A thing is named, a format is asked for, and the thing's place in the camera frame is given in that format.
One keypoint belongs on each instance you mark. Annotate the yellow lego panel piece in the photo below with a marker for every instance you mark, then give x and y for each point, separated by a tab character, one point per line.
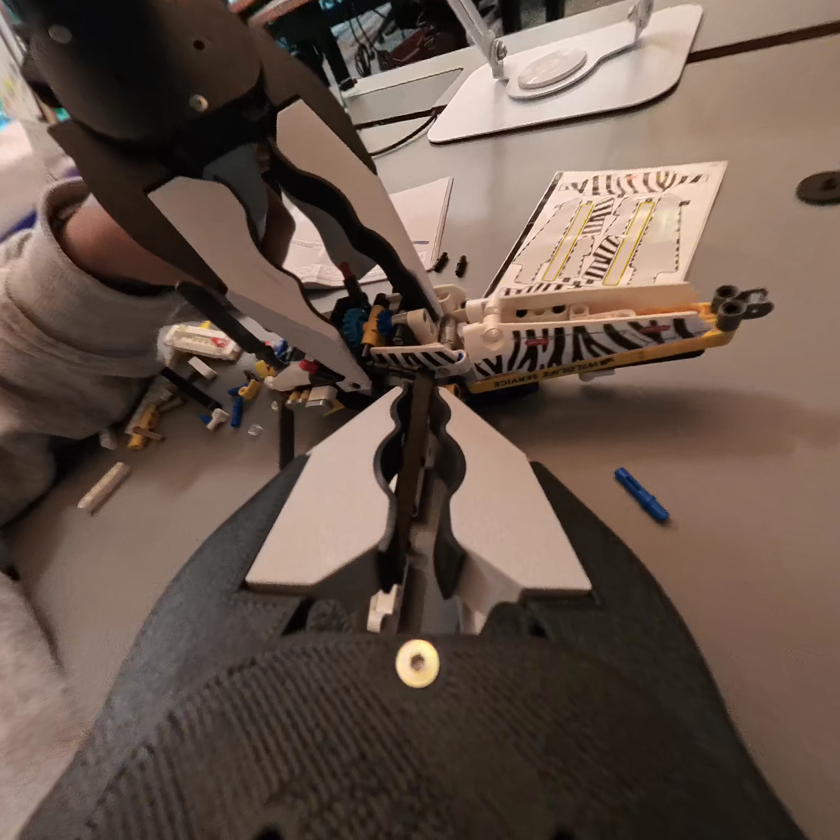
139	433

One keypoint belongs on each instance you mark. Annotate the long black lego beam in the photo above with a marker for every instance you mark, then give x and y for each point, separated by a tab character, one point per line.
410	459

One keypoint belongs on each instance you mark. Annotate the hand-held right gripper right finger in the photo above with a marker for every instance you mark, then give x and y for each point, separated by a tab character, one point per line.
518	525

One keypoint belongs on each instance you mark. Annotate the blue lego pin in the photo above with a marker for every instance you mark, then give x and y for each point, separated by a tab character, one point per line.
642	495

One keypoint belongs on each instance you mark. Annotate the white tablet stand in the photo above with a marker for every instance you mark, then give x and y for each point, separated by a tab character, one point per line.
590	85

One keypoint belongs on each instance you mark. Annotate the zebra sticker sheet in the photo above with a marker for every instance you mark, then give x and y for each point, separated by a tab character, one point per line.
623	229

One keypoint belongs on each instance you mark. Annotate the long white lego beam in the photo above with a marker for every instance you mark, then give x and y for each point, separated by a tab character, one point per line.
161	400

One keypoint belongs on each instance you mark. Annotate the short white lego beam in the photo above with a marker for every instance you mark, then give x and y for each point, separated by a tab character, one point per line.
103	487

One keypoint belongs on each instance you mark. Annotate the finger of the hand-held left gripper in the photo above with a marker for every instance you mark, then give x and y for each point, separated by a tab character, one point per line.
354	197
262	289

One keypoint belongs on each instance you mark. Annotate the white lego panel assembly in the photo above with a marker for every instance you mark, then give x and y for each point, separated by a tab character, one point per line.
200	341

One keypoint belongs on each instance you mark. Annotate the person's left forearm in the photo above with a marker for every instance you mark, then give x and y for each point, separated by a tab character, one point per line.
65	328

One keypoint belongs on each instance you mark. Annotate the zebra striped lego helicopter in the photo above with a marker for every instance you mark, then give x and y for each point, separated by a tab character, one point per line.
558	341

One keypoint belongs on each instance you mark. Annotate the lego instruction booklet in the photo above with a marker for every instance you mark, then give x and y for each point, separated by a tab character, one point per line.
420	223

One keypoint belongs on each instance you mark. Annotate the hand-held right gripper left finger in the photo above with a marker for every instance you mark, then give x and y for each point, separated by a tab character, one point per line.
315	525

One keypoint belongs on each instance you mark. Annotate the white flat lego tile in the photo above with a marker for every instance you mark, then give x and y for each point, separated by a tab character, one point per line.
201	369

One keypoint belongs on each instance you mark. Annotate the person's left hand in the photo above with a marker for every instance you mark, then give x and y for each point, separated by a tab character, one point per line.
279	223

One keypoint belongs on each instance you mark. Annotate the white lego skid assembly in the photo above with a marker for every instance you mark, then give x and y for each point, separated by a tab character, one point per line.
384	607

